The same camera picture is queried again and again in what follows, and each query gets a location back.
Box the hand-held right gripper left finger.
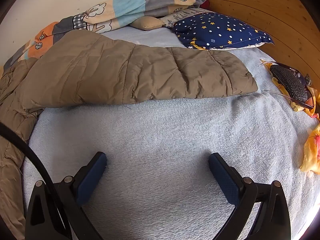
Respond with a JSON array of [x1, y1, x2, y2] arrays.
[[25, 151, 107, 240]]

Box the patchwork printed quilt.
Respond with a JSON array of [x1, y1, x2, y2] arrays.
[[4, 0, 210, 70]]

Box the black patterned glasses case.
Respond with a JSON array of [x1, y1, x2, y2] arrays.
[[269, 64, 308, 103]]

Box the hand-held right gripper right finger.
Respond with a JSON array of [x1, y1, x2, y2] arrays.
[[209, 152, 292, 240]]

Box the yellow floral cloth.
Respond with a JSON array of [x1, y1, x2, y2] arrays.
[[260, 59, 320, 174]]

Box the brown quilted puffer jacket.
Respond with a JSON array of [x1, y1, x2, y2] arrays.
[[0, 31, 258, 240]]

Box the dark-framed sunglasses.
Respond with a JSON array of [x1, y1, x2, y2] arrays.
[[257, 60, 315, 110]]

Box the wooden headboard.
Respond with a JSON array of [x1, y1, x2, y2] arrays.
[[180, 0, 320, 93]]

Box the navy star-print pillow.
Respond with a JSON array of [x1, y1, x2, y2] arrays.
[[172, 12, 274, 50]]

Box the light blue bed sheet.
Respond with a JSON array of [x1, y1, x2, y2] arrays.
[[21, 26, 320, 240]]

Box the small beige pillow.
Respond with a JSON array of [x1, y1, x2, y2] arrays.
[[130, 16, 165, 31]]

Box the grey sketch-print pillow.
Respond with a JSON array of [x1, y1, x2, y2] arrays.
[[160, 7, 213, 28]]

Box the black cable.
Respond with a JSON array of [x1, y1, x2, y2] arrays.
[[0, 122, 75, 240]]

